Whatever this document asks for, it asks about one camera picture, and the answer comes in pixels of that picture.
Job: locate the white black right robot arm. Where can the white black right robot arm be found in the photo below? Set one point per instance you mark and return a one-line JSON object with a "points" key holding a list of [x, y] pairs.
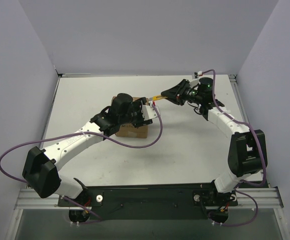
{"points": [[216, 113]]}

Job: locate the aluminium front rail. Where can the aluminium front rail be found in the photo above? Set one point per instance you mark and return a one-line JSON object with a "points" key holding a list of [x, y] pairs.
{"points": [[266, 198]]}

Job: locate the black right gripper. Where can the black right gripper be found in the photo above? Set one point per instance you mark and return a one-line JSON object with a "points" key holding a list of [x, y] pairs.
{"points": [[181, 90]]}

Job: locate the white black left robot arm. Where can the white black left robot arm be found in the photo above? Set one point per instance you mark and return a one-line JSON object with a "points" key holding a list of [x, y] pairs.
{"points": [[42, 166]]}

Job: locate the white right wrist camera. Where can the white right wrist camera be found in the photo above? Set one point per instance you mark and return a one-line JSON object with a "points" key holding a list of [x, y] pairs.
{"points": [[197, 76]]}

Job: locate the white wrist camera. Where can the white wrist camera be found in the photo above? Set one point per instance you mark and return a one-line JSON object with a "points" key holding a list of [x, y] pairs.
{"points": [[150, 111], [197, 76]]}

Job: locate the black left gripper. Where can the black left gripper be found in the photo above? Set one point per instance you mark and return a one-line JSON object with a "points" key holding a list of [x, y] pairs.
{"points": [[139, 113]]}

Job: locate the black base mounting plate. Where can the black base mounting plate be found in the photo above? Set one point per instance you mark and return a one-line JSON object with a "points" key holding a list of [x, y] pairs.
{"points": [[149, 202]]}

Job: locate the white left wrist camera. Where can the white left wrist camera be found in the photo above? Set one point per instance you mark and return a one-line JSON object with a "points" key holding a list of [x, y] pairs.
{"points": [[150, 111]]}

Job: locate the brown cardboard express box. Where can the brown cardboard express box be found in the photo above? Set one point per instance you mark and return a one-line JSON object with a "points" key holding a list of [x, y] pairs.
{"points": [[134, 132]]}

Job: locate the yellow utility knife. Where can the yellow utility knife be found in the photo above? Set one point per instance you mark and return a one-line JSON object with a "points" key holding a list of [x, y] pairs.
{"points": [[156, 98]]}

